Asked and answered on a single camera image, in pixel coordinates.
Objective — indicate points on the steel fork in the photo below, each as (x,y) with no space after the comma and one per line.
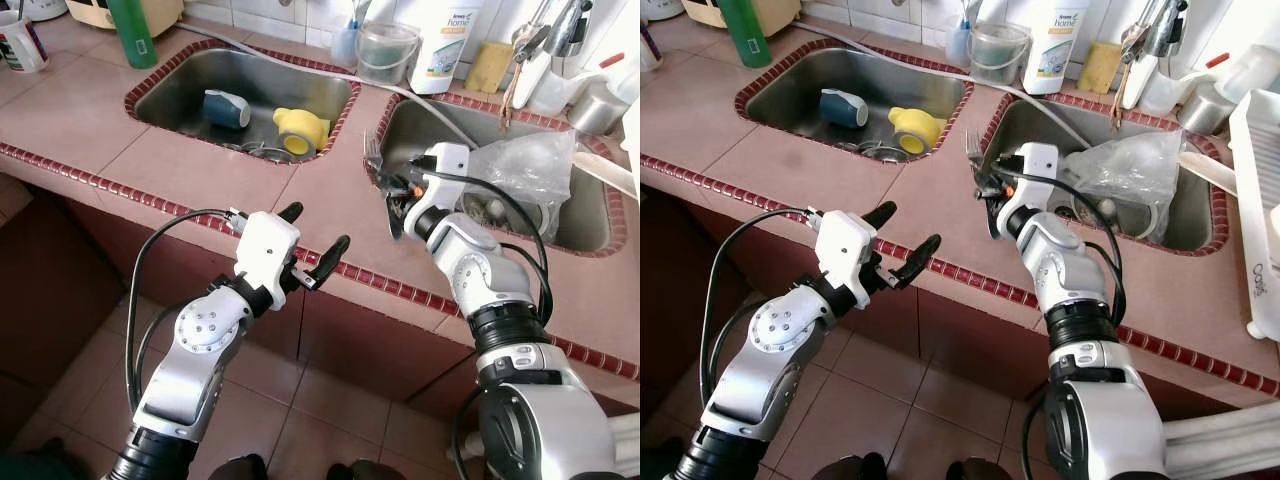
(375,152)
(975,150)

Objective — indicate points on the yellow plastic bowl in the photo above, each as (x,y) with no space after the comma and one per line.
(300,130)
(918,130)

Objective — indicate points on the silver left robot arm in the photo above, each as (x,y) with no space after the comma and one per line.
(765,350)
(190,350)

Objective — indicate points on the clear plastic bag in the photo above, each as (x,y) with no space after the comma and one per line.
(1130,170)
(525,170)

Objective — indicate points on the clear plastic pail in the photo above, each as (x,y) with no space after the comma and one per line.
(388,55)
(998,55)

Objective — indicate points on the brown yellow sponge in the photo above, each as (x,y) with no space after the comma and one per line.
(490,68)
(1100,68)

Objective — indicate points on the clear toothbrush cup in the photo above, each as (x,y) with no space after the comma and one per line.
(960,45)
(346,45)

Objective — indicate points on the white yellow-capped detergent bottle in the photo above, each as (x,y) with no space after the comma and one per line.
(445,45)
(1055,45)

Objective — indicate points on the steel sink basin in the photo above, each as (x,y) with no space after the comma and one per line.
(1200,225)
(180,90)
(790,90)
(590,225)

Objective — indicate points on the white plastic container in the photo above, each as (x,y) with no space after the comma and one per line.
(550,90)
(1160,92)

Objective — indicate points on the blue white toothbrush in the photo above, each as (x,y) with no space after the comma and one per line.
(357,12)

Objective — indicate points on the black left robot foot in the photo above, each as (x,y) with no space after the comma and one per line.
(240,468)
(850,468)

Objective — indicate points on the black robot foot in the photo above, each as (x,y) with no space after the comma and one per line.
(365,470)
(850,468)
(240,468)
(978,470)

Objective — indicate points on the beige wooden spatula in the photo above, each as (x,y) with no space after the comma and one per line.
(1210,170)
(605,172)

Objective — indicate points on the steel cup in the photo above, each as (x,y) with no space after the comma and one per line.
(597,110)
(1205,110)

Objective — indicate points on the black right robot foot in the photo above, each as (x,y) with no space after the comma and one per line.
(365,470)
(978,470)

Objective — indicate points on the green dish soap bottle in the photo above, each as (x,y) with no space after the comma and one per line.
(132,35)
(743,35)

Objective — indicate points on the chrome gooseneck faucet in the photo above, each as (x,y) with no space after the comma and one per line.
(1165,20)
(560,25)

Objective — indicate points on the beige water ionizer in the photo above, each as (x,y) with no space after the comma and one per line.
(150,12)
(700,10)

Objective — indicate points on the white printed mug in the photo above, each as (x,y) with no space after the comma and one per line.
(648,45)
(22,45)

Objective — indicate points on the large white plastic jug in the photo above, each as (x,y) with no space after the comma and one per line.
(45,8)

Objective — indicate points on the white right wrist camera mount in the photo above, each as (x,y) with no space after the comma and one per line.
(1035,180)
(442,180)

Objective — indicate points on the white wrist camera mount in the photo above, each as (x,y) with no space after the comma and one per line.
(442,180)
(845,250)
(1035,180)
(265,250)

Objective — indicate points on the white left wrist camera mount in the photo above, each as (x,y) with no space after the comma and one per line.
(845,250)
(265,250)

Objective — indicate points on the white tubular frame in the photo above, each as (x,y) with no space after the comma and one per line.
(622,445)
(1220,450)

